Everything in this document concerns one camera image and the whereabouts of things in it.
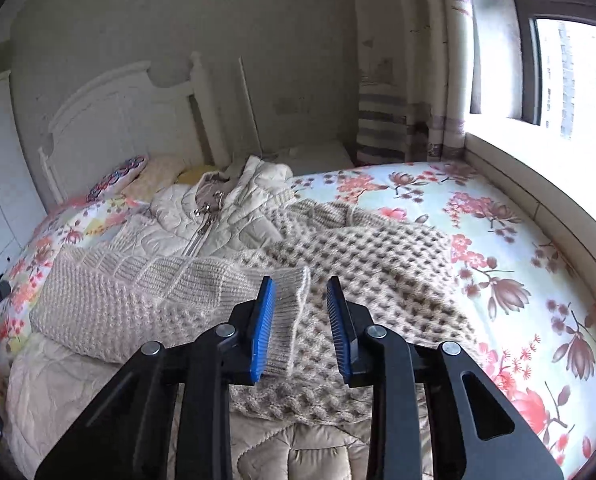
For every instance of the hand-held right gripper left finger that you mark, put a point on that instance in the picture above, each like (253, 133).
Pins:
(260, 330)

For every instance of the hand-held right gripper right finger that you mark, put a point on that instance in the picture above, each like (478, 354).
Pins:
(339, 330)

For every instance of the beige knit sweater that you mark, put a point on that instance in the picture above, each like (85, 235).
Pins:
(377, 270)

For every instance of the beige quilted blanket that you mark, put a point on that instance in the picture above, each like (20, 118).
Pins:
(68, 385)

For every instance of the white wardrobe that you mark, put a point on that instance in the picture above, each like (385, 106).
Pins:
(3, 170)

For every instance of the cream quilted zip jacket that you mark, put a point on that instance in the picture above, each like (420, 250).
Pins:
(238, 200)

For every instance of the yellow pillow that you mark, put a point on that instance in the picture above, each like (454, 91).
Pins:
(195, 174)

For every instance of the colourful patterned pillow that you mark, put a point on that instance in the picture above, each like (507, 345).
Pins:
(115, 177)

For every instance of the floral bed sheet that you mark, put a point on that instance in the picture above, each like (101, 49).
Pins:
(502, 240)

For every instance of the cream pillow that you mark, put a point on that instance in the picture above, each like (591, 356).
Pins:
(158, 172)

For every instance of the white wooden headboard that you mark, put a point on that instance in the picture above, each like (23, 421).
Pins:
(118, 120)

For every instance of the printed striped curtain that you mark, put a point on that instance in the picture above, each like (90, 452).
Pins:
(407, 60)

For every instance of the dark framed window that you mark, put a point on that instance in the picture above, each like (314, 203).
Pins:
(577, 85)

